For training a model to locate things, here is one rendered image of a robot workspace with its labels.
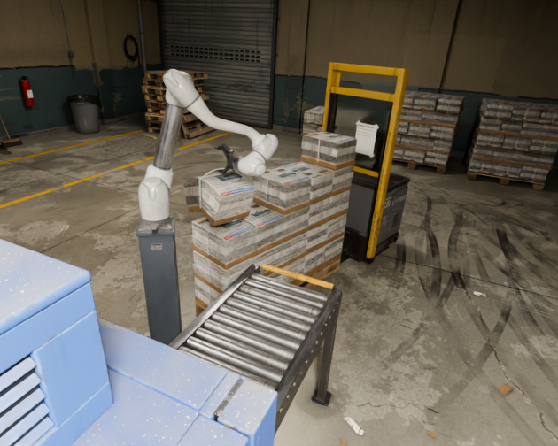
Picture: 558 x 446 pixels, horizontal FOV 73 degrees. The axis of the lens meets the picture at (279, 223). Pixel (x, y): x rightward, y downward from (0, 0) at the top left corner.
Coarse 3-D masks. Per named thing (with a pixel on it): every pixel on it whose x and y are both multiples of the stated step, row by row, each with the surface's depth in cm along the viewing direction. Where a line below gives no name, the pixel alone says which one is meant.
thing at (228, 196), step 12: (216, 180) 236; (228, 180) 240; (240, 180) 244; (216, 192) 226; (228, 192) 229; (240, 192) 233; (252, 192) 241; (204, 204) 238; (216, 204) 228; (228, 204) 233; (240, 204) 241; (216, 216) 232; (228, 216) 239
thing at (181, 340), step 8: (248, 272) 214; (256, 272) 218; (240, 280) 206; (232, 288) 198; (224, 296) 192; (232, 296) 196; (216, 304) 186; (208, 312) 180; (200, 320) 175; (192, 328) 169; (176, 336) 164; (184, 336) 165; (168, 344) 160; (176, 344) 160; (184, 344) 163
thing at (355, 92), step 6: (336, 90) 350; (342, 90) 346; (348, 90) 341; (354, 90) 337; (360, 90) 333; (366, 90) 330; (360, 96) 335; (366, 96) 331; (372, 96) 327; (378, 96) 324; (384, 96) 320; (390, 96) 317
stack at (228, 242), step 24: (264, 216) 277; (288, 216) 283; (312, 216) 307; (192, 240) 268; (216, 240) 247; (240, 240) 251; (264, 240) 270; (312, 240) 320; (216, 264) 257; (240, 264) 259; (312, 264) 332
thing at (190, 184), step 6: (210, 174) 246; (186, 180) 247; (192, 180) 242; (186, 186) 249; (192, 186) 249; (186, 192) 251; (192, 192) 246; (186, 198) 252; (192, 198) 246; (192, 204) 248; (198, 204) 243
